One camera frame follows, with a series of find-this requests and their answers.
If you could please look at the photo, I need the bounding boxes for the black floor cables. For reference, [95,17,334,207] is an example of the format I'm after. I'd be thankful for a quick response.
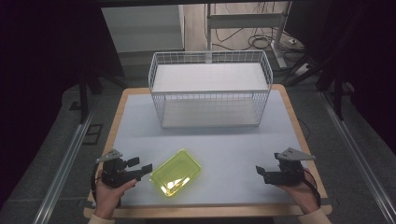
[204,2,307,63]

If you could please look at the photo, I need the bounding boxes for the person's right hand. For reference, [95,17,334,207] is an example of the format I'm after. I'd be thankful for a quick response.
[275,167,321,216]

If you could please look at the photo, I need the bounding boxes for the person's left hand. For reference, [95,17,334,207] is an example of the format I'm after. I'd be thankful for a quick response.
[93,178,138,220]

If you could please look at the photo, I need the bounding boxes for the aluminium floor rail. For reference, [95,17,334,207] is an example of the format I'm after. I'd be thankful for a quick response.
[32,104,99,224]
[320,91,396,224]

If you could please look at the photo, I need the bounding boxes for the grey metal stand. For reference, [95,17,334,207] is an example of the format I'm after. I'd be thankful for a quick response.
[205,1,293,69]

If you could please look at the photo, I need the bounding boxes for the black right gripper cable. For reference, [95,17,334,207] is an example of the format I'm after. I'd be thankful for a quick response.
[300,178,322,209]

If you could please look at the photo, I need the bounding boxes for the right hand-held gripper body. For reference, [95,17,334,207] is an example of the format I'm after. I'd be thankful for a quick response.
[262,147,317,188]

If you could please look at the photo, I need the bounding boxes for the white cabinet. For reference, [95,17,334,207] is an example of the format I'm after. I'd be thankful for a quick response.
[101,5,186,54]

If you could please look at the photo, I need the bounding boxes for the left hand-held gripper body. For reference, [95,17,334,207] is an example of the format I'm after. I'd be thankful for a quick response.
[95,148,142,189]

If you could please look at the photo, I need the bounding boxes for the yellow-green plastic tray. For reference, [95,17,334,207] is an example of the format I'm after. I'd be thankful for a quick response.
[148,148,203,198]

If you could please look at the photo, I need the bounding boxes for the black tripod stand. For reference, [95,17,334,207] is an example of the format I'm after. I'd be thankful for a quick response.
[76,69,129,125]

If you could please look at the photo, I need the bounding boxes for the white power strip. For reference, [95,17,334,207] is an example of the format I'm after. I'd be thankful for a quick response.
[294,63,312,77]

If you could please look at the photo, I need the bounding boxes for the white wire basket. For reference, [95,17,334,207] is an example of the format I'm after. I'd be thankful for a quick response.
[148,49,275,129]

